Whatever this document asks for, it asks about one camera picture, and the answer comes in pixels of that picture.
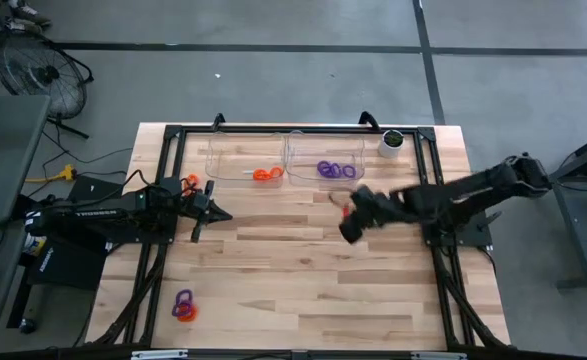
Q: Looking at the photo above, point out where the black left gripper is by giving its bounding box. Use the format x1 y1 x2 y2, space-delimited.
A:
190 180 233 245

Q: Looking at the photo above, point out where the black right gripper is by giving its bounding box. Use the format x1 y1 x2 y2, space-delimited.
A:
330 185 407 245

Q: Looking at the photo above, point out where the clear plastic bin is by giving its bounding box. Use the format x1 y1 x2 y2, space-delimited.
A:
285 129 368 190
205 130 288 190

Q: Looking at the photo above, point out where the white pot with plant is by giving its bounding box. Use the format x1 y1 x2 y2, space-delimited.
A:
377 128 406 160

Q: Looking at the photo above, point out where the black power supply box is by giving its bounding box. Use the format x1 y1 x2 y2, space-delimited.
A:
67 174 124 201

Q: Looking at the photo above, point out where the black Trossen box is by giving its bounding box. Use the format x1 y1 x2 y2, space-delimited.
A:
25 234 109 291

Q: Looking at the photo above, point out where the white blue yellow can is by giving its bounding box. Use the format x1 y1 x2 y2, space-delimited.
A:
22 232 48 256

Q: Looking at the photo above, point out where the dark grey desk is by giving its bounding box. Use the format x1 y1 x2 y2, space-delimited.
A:
0 219 30 351

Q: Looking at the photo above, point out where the black floor fan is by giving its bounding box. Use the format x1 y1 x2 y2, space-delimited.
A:
0 27 95 140

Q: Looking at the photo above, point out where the grey metal cart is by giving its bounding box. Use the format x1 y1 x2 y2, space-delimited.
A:
522 127 587 291

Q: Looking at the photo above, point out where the person's shoe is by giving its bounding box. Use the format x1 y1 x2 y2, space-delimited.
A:
7 0 53 26
2 17 44 35

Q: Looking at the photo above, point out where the black metal rig frame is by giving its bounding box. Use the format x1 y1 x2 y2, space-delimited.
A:
85 110 513 360

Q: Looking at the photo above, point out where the silver aluminium bracket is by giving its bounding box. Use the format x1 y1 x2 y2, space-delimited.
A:
411 351 468 360
131 349 189 360

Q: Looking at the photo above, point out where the yellow power cable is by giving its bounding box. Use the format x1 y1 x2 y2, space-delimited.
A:
25 164 78 184

